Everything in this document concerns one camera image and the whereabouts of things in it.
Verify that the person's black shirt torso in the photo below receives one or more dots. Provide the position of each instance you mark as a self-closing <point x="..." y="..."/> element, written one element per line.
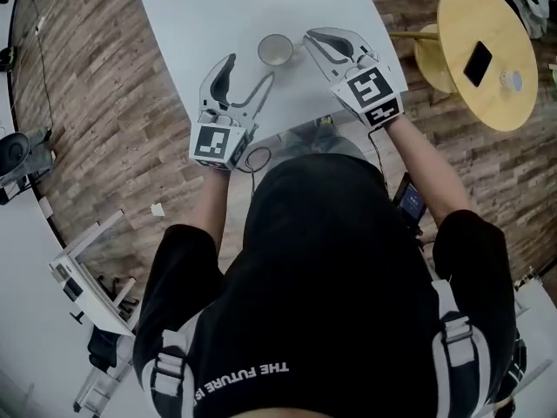
<point x="330" y="298"/>

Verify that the black jacket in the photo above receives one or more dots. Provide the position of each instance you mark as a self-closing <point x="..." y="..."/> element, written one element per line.
<point x="102" y="348"/>

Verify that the grey step ladder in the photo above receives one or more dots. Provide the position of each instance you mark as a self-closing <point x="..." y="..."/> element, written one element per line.
<point x="100" y="390"/>

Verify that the black smartphone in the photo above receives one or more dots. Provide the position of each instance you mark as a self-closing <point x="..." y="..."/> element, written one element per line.
<point x="478" y="63"/>

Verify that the black box-shaped device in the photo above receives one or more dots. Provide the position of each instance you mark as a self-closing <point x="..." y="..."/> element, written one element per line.
<point x="71" y="285"/>

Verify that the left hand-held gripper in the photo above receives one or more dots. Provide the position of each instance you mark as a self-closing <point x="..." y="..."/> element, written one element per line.
<point x="213" y="142"/>

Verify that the small white cup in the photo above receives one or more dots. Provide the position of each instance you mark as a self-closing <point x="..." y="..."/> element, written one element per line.
<point x="511" y="80"/>

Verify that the white rectangular table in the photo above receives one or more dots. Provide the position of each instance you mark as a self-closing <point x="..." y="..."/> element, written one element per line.
<point x="261" y="11"/>

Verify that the person's left forearm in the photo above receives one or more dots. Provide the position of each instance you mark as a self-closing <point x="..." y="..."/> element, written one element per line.
<point x="222" y="216"/>

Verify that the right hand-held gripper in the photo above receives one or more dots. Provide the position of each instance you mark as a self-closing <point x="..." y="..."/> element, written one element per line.
<point x="370" y="89"/>

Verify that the white office desk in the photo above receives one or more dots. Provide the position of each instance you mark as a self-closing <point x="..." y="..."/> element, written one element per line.
<point x="100" y="316"/>

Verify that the person's right forearm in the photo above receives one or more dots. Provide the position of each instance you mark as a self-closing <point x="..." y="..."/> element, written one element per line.
<point x="426" y="168"/>

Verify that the white ceramic mug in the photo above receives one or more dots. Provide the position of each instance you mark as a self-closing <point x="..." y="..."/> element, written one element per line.
<point x="275" y="49"/>

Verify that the white crumpled paper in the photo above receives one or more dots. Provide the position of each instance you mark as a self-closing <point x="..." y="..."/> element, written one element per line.
<point x="157" y="210"/>

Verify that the person's right shoe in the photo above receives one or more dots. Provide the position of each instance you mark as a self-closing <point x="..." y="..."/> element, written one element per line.
<point x="324" y="121"/>

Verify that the yellow round wooden table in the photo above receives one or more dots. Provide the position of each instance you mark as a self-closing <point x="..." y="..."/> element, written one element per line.
<point x="478" y="15"/>

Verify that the black hip-worn device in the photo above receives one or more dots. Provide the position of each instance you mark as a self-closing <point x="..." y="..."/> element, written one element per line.
<point x="409" y="203"/>

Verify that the person's grey trousers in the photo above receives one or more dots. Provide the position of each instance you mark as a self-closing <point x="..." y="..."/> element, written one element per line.
<point x="322" y="142"/>

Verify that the black helmet green marks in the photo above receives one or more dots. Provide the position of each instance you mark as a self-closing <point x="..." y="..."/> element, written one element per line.
<point x="8" y="58"/>

